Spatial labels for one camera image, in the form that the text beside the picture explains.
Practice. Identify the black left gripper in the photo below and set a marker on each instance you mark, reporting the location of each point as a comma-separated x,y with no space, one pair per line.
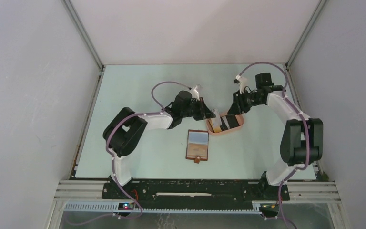
204,113

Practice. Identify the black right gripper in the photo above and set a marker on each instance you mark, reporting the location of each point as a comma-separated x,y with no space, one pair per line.
238,106

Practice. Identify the pink plastic tray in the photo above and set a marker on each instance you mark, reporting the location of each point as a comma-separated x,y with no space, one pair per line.
239,118

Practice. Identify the grey white credit card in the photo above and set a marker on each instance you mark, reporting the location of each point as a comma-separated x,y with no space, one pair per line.
216,120

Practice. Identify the brown leather card holder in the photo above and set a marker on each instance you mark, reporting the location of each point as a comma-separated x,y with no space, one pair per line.
197,146

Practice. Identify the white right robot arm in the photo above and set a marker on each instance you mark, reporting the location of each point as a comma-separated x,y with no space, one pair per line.
302,139

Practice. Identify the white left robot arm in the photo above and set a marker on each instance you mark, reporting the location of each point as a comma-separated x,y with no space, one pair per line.
124,132

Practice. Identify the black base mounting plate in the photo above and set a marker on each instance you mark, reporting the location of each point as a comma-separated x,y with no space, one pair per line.
226,193

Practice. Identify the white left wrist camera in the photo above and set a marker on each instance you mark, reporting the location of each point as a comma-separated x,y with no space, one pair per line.
195,91

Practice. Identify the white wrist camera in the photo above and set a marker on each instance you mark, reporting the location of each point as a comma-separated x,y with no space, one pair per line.
195,91
242,82

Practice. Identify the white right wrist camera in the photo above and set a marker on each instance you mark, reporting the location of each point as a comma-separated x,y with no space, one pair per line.
242,82

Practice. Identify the aluminium frame rail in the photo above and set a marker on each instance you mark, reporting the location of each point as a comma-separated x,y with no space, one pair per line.
298,191

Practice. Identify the white cable duct strip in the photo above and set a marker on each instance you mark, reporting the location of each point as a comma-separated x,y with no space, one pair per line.
116,207

